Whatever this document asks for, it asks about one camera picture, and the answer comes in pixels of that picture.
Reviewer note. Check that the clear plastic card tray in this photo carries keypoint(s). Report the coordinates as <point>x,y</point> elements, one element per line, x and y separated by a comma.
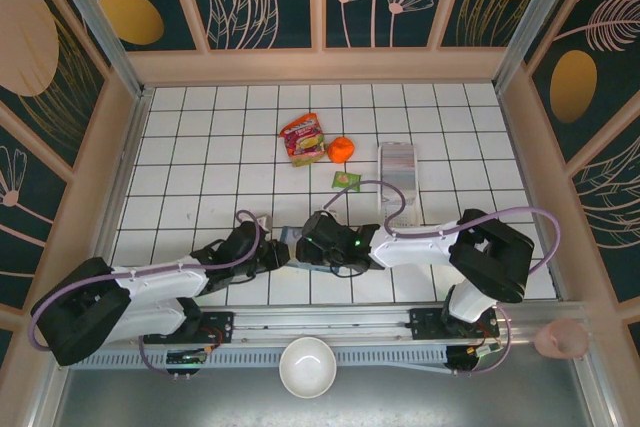
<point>397,162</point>

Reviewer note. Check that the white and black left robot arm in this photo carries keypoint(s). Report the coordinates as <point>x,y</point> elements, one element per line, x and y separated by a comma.
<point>155,283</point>

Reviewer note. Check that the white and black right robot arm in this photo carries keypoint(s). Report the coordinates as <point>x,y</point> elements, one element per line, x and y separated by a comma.
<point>415,249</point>

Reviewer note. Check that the small green packet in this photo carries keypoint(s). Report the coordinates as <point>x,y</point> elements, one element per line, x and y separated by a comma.
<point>346,180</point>

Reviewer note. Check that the orange mandarin fruit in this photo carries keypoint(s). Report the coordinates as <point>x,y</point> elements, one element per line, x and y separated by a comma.
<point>341,150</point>

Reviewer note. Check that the red orange snack packet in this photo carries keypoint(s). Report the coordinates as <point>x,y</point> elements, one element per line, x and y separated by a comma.
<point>302,139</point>

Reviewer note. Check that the white bowl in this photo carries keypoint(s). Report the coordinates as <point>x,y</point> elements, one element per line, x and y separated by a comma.
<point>307,367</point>

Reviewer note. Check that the small controller circuit board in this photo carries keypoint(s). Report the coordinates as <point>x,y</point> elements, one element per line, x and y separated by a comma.
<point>187,357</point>
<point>482,351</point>

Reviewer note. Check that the grey metal sheet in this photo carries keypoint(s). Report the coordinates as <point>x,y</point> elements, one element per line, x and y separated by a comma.
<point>200,402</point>

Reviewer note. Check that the pink plastic cup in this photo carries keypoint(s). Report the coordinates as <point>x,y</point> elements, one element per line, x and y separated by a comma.
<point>560,339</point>

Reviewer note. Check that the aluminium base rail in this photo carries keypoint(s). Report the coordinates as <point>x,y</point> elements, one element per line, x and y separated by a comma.
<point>320,319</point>

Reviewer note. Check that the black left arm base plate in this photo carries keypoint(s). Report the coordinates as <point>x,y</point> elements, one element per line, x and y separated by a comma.
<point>220,327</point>

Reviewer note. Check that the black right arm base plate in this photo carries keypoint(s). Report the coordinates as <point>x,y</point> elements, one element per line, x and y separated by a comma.
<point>425,322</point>

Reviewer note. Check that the aluminium frame post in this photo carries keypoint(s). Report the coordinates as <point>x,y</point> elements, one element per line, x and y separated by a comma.
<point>105,32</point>
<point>540,22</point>

